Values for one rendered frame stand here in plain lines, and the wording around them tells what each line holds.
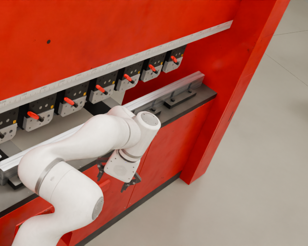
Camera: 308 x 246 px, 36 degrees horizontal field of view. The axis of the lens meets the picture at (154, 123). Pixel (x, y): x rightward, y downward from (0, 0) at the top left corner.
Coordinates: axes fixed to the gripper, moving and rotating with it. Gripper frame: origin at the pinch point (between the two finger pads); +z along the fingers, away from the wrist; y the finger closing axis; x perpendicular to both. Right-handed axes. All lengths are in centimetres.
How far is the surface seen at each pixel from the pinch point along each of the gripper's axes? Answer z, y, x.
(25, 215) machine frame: 68, -24, 27
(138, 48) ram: -6, -11, 90
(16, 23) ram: -27, -54, 22
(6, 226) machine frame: 69, -29, 18
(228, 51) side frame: 7, 45, 174
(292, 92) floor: 100, 180, 384
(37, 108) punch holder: 14, -39, 37
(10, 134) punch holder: 24, -43, 26
